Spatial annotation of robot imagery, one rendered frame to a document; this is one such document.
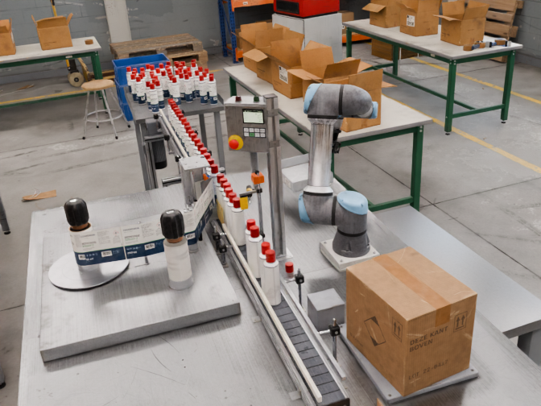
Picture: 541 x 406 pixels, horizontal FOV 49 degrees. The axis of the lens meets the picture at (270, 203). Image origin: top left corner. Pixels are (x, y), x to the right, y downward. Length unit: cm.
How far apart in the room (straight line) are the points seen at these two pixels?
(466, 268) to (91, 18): 800
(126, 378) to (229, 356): 33
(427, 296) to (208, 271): 91
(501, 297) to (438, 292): 56
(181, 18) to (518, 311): 830
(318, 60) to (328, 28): 326
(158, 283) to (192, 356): 40
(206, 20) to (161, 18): 72
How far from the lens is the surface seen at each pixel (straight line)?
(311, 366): 184
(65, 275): 243
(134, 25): 973
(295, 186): 270
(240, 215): 236
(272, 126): 220
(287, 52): 490
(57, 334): 215
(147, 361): 201
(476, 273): 238
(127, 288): 228
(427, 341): 173
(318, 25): 769
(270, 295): 205
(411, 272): 181
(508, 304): 224
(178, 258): 215
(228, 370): 193
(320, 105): 225
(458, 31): 624
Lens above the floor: 211
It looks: 26 degrees down
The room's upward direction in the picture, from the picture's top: 4 degrees counter-clockwise
